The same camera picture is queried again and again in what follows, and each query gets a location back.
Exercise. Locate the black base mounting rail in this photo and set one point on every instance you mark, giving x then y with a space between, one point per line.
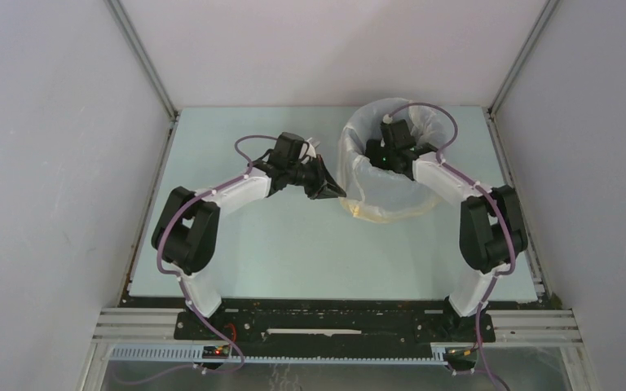
336 328

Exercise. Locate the aluminium frame post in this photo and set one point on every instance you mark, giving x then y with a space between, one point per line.
537 30
129 32

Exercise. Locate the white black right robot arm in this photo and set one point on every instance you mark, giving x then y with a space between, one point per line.
492 231

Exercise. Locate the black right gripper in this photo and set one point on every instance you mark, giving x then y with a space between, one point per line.
374 150

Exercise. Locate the right aluminium frame post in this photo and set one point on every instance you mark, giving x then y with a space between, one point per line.
537 30

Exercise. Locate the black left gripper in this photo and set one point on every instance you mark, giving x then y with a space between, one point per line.
318 190

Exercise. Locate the translucent yellowish plastic trash bag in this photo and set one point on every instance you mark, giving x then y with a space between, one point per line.
374 194

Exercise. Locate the left aluminium frame post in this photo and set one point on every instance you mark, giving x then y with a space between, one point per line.
129 32

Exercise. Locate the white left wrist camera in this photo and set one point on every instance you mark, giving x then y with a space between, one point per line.
309 149

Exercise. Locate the grey slotted cable duct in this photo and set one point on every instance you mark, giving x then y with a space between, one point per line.
206 354

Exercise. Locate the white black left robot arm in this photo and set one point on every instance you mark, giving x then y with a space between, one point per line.
185 236

